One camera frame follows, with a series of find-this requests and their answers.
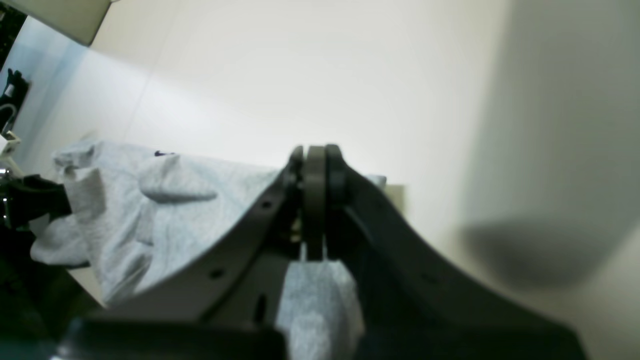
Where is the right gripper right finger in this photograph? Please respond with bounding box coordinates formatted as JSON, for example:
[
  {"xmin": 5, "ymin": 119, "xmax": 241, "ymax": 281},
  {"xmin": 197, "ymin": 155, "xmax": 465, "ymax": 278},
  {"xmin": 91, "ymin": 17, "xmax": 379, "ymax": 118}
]
[{"xmin": 326, "ymin": 145, "xmax": 586, "ymax": 360}]

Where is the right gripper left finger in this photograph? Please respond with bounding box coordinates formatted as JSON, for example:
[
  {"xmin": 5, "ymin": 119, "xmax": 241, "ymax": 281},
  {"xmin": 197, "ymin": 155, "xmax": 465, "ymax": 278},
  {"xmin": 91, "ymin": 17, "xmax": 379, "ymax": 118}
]
[{"xmin": 102, "ymin": 146, "xmax": 304, "ymax": 326}]

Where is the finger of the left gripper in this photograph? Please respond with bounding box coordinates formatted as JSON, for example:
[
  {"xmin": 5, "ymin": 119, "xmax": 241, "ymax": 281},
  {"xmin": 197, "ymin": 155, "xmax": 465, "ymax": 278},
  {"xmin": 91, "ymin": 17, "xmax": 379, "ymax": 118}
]
[{"xmin": 0, "ymin": 174, "xmax": 73, "ymax": 230}]

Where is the grey T-shirt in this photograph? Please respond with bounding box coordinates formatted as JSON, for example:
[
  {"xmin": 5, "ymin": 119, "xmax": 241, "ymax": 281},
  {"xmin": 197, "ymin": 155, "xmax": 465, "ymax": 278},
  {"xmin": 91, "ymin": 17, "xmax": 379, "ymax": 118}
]
[{"xmin": 30, "ymin": 140, "xmax": 365, "ymax": 360}]

